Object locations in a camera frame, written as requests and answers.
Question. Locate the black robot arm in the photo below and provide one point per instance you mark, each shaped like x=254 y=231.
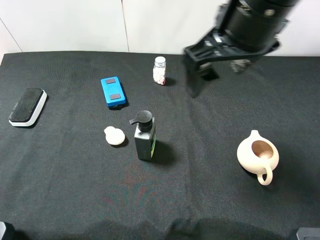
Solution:
x=244 y=31

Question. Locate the white gourd-shaped lid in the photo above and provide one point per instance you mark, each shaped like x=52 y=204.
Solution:
x=114 y=136

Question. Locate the black pump dispenser bottle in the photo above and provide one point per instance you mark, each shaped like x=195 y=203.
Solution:
x=145 y=134

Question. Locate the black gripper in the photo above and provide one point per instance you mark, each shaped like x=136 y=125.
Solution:
x=213 y=47

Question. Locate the glass jar of pills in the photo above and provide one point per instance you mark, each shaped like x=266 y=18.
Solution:
x=159 y=70

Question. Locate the black tablecloth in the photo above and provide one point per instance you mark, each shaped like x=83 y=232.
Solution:
x=61 y=180

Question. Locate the beige ceramic teapot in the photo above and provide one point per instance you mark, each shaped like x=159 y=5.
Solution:
x=258 y=156

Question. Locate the blue rectangular box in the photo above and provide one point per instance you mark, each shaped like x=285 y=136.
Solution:
x=113 y=92

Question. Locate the black white board eraser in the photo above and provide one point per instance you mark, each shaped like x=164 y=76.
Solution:
x=28 y=109

